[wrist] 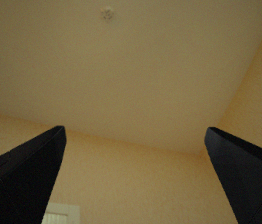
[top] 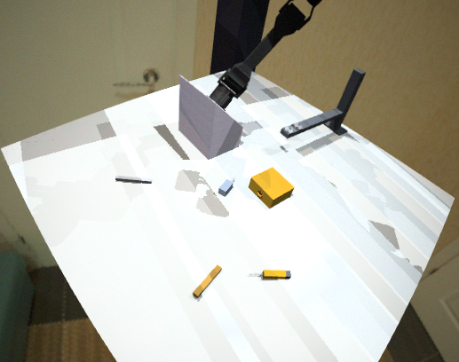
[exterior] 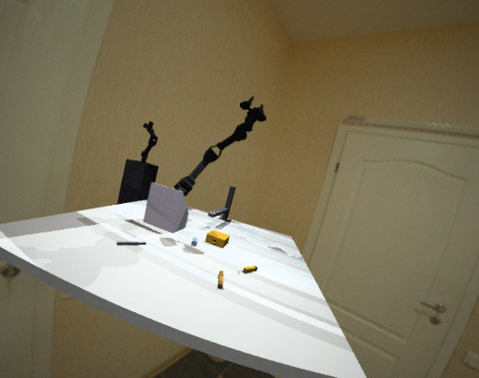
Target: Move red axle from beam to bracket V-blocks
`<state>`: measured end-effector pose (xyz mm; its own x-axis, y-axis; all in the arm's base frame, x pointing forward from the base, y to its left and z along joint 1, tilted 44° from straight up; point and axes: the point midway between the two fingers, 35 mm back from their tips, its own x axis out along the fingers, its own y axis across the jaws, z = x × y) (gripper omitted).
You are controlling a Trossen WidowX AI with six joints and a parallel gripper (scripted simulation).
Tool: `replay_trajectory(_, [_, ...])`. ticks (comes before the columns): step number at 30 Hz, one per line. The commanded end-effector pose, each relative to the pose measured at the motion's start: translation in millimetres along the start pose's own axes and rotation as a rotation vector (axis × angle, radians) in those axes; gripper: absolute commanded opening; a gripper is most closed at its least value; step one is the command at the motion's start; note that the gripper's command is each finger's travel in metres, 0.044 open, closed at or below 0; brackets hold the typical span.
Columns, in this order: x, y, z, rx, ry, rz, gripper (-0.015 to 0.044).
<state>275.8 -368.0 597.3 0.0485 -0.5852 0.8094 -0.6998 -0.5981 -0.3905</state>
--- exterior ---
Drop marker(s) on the yellow screwdriver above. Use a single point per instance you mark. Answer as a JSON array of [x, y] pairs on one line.
[[250, 269]]

